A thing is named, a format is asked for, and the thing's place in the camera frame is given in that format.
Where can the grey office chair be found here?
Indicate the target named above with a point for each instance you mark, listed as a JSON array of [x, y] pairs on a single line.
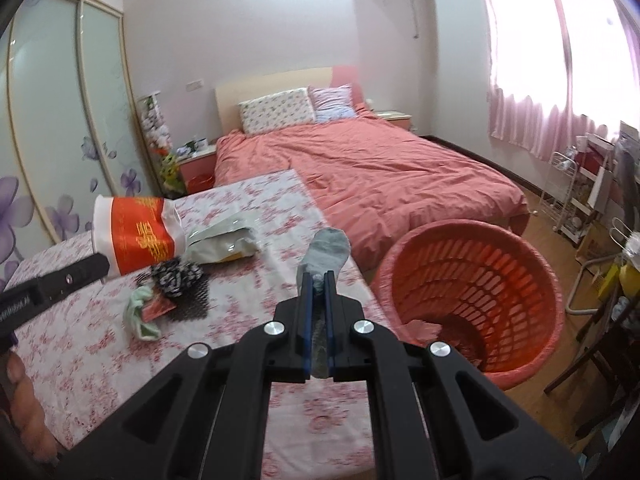
[[629, 185]]

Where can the table with floral tablecloth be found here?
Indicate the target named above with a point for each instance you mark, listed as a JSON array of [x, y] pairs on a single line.
[[270, 195]]

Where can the dark wooden chair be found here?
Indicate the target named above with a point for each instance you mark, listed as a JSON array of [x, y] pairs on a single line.
[[605, 350]]

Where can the yellow and green plush toy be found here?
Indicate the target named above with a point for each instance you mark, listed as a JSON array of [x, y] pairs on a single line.
[[171, 175]]

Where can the red and white bag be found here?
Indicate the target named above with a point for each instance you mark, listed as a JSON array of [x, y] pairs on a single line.
[[140, 235]]

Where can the orange and white snack packet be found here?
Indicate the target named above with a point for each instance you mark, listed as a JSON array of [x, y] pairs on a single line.
[[420, 332]]

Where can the green cloth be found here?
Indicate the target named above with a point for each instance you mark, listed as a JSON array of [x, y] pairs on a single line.
[[140, 324]]

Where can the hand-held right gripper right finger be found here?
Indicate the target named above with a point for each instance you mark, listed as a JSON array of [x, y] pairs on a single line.
[[331, 335]]

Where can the pink striped pillow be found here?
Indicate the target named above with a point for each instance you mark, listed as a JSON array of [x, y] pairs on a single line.
[[332, 102]]

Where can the bed with pink duvet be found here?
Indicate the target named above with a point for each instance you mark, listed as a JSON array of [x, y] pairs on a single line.
[[375, 175]]

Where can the black floral cloth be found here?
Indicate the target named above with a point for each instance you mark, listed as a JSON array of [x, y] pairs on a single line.
[[172, 274]]

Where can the pink curtain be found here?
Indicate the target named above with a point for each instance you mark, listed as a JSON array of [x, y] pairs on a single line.
[[520, 60], [605, 50]]

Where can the black and white mug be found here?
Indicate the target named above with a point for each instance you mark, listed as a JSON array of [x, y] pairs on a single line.
[[201, 144]]

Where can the orange plastic laundry basket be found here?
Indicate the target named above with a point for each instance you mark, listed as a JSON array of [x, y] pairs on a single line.
[[475, 280]]

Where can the white wall socket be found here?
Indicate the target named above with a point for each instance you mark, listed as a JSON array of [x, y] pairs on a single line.
[[195, 84]]

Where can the air conditioner pipe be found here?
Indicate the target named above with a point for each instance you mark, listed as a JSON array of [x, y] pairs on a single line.
[[416, 10]]

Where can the red box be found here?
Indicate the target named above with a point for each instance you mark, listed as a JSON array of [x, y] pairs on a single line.
[[590, 164]]

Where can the white shelf trolley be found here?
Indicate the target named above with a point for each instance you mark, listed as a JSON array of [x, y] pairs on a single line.
[[587, 200]]

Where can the hanging plush toys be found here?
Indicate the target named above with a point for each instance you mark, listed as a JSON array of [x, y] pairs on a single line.
[[156, 125]]

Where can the grey sock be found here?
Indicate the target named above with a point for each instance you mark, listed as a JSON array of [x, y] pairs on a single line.
[[327, 247]]

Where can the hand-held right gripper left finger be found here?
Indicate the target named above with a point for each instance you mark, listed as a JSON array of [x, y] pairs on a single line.
[[306, 335]]

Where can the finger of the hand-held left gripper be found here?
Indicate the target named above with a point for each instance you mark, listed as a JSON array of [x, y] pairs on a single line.
[[75, 275]]

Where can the yellow plastic tub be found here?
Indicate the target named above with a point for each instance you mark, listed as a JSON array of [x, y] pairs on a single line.
[[609, 280]]

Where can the wardrobe with flowered glass doors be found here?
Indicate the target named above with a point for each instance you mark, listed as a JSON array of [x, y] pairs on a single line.
[[50, 85]]

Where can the pink nightstand with clutter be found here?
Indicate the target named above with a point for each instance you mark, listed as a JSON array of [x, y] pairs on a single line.
[[197, 172]]

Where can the red wrapper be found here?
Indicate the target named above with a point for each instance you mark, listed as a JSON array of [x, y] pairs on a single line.
[[159, 309]]

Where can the white metal tube frame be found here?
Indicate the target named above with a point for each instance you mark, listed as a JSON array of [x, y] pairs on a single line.
[[585, 270]]

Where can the beige and pink bed headboard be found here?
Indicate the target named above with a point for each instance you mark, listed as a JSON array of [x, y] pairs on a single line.
[[260, 82]]

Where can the floral pillow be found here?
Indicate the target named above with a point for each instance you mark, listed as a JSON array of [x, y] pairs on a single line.
[[275, 110]]

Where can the person's left hand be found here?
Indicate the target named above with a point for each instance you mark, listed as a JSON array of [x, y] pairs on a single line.
[[27, 405]]

